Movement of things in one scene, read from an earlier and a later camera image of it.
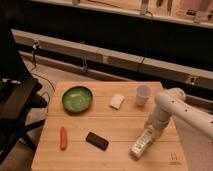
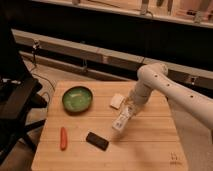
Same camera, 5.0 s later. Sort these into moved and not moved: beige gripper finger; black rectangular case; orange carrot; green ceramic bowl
Moved: beige gripper finger
Not moved: green ceramic bowl; black rectangular case; orange carrot
